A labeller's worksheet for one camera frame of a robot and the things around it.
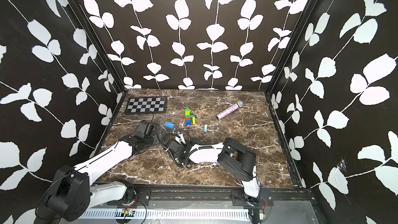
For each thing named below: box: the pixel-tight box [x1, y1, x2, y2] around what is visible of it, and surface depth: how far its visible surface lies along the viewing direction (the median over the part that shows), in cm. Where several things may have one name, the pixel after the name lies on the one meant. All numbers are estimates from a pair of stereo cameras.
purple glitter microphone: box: [216, 100, 244, 120], surface depth 108 cm
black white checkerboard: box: [124, 95, 168, 115], surface depth 109 cm
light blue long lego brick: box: [163, 121, 176, 130], surface depth 100 cm
